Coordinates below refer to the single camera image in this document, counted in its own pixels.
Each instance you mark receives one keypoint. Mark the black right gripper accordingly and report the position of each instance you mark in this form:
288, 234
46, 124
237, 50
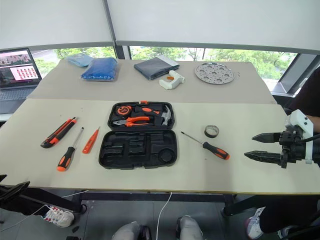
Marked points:
293, 147

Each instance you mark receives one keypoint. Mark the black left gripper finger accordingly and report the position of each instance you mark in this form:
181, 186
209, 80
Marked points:
2, 177
12, 190

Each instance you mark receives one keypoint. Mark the black electrical tape roll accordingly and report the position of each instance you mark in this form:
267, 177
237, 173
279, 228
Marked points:
211, 135

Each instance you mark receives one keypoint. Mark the orange black utility knife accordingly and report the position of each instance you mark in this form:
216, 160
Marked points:
58, 133

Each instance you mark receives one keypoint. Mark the orange voltage tester pen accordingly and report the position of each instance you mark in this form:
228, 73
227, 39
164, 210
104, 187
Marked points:
89, 143

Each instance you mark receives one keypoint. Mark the black plastic tool case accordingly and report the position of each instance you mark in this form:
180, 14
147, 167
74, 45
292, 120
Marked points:
137, 150

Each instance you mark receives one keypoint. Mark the white red sneaker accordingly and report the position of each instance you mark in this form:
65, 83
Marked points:
60, 217

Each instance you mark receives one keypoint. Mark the person in dark clothes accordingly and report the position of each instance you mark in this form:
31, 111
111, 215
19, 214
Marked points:
310, 95

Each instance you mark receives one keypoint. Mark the small black floor object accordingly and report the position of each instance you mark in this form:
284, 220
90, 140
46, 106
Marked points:
75, 228

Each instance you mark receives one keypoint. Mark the white grey sneaker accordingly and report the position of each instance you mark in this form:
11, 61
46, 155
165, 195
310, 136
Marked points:
253, 223

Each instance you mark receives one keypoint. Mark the round perforated metal plate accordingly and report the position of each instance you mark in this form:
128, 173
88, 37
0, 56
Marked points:
215, 73

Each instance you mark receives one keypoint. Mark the open grey laptop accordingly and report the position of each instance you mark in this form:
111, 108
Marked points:
15, 85

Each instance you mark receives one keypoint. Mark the grey rounded robot knee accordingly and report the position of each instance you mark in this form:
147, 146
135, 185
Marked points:
127, 231
190, 228

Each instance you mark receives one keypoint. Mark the white plastic holder orange insert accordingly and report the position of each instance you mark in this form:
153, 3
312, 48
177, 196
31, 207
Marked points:
172, 81

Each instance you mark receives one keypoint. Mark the white roller blind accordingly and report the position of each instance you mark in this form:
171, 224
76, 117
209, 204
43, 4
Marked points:
52, 22
215, 22

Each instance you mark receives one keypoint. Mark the dark grey folded cloth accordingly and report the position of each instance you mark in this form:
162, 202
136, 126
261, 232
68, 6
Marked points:
155, 68

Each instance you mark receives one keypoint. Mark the orange black tape measure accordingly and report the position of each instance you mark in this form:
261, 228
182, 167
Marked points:
123, 110

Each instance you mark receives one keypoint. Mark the light blue plastic bag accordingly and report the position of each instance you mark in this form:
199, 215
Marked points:
80, 60

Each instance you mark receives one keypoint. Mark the dark blue plastic bag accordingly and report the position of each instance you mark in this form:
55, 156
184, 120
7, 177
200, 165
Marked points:
100, 68

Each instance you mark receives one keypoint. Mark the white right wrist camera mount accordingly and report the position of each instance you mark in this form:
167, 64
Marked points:
300, 121

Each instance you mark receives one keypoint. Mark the black metal table frame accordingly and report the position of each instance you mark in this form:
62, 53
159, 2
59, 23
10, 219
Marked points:
155, 196

